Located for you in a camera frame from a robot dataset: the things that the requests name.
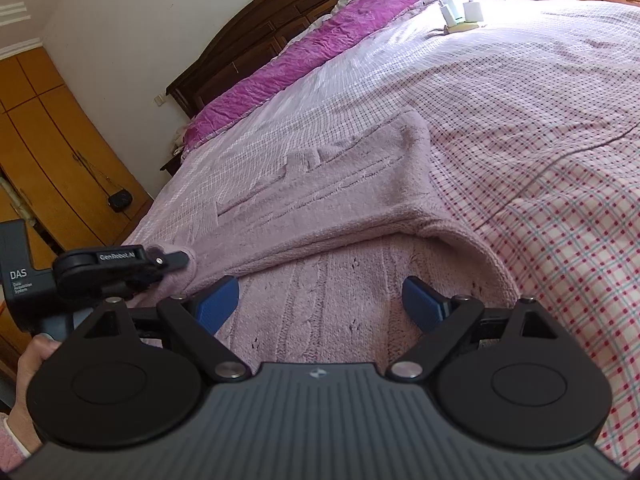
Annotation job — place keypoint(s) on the dark wooden headboard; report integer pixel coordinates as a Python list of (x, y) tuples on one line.
[(258, 33)]

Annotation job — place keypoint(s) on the pink knitted cardigan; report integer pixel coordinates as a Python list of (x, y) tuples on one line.
[(321, 248)]

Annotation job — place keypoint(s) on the orange wooden wardrobe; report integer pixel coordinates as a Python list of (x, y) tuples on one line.
[(56, 169)]

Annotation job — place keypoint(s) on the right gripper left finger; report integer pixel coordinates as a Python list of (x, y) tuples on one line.
[(189, 325)]

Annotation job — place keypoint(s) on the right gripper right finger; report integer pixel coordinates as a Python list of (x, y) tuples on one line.
[(443, 322)]

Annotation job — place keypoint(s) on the magenta crinkled pillow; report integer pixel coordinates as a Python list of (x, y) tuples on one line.
[(356, 21)]

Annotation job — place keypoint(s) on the pink checkered bed sheet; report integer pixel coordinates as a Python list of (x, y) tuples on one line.
[(534, 123)]

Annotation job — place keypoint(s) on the small black hanging pouch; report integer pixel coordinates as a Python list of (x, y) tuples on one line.
[(120, 200)]

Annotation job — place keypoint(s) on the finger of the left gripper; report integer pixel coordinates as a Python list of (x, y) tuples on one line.
[(168, 263)]

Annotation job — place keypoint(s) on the person left hand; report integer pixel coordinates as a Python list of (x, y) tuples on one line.
[(40, 348)]

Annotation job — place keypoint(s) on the dark wooden nightstand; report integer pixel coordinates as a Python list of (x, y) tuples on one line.
[(173, 164)]

